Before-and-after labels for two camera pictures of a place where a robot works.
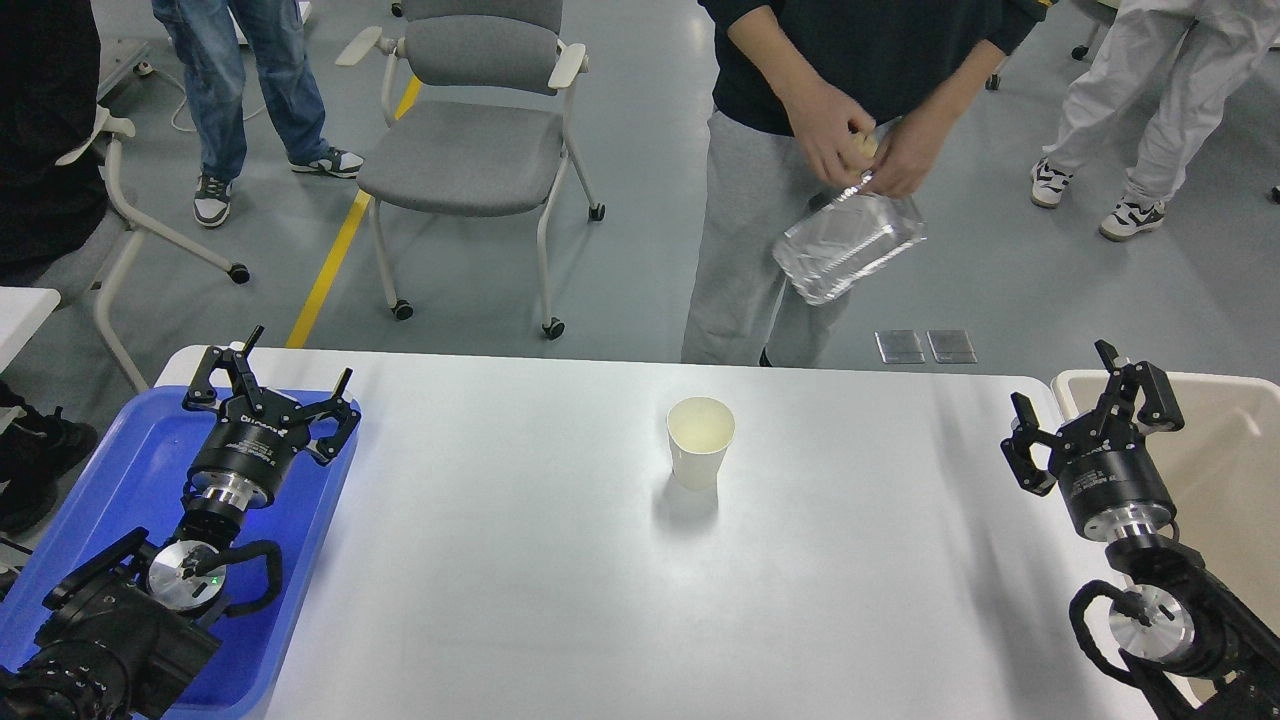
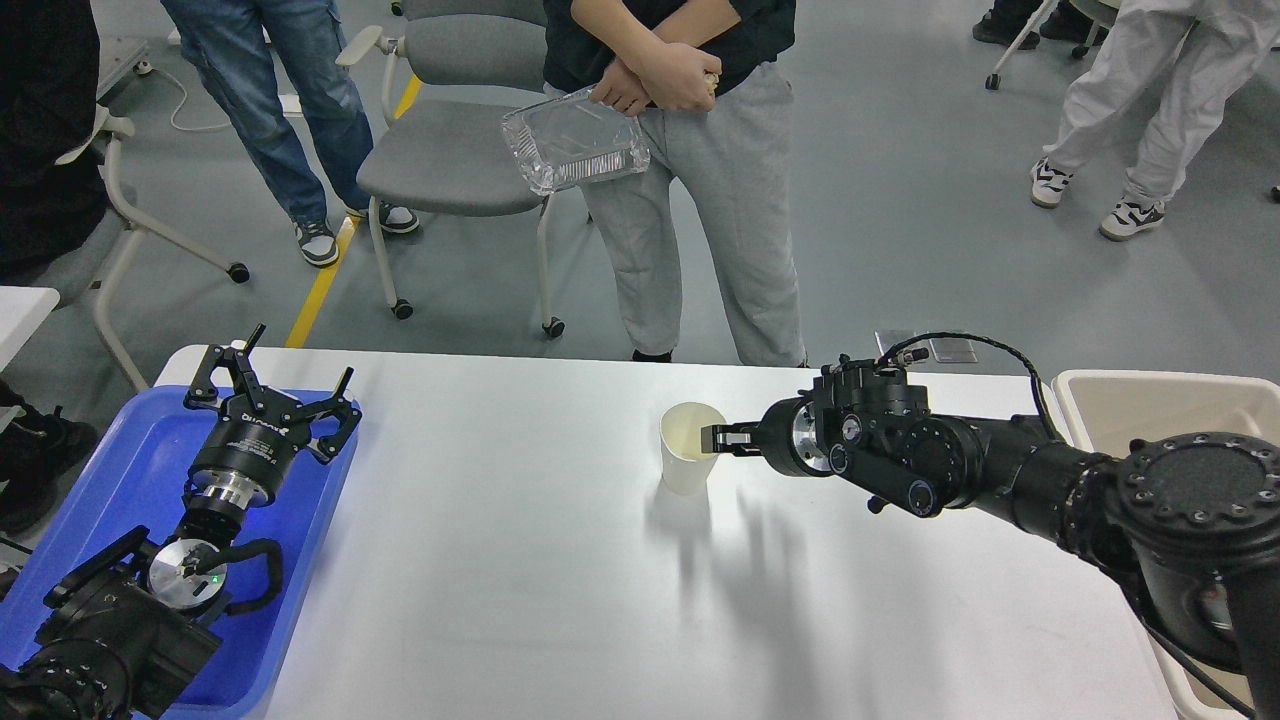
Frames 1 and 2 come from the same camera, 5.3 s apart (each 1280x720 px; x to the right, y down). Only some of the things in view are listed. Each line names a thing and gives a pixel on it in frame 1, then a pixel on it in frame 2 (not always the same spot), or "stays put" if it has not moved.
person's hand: [915, 140] -> [682, 78]
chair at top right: [1098, 13] stays put
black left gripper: [250, 451] stays put
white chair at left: [111, 130] stays put
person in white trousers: [1214, 42] stays put
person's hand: [837, 132] -> [620, 89]
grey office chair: [474, 101] stays put
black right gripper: [1109, 480] -> [786, 435]
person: [51, 99] stays put
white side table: [23, 310] stays put
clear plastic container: [846, 239] -> [574, 139]
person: [812, 98] -> [709, 81]
